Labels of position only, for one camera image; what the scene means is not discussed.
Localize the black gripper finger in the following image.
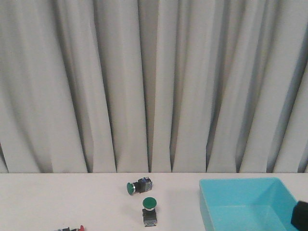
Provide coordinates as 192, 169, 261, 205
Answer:
291, 201, 308, 231

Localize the light blue plastic box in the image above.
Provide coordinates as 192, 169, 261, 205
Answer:
199, 178, 297, 231

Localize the standing green push button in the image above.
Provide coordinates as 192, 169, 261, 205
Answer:
142, 197, 157, 227

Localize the lying green push button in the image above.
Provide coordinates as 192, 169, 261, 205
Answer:
127, 177, 153, 195

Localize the lying red push button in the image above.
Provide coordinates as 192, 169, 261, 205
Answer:
55, 225, 85, 231

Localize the grey pleated curtain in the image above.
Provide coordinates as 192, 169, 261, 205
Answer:
0, 0, 308, 173

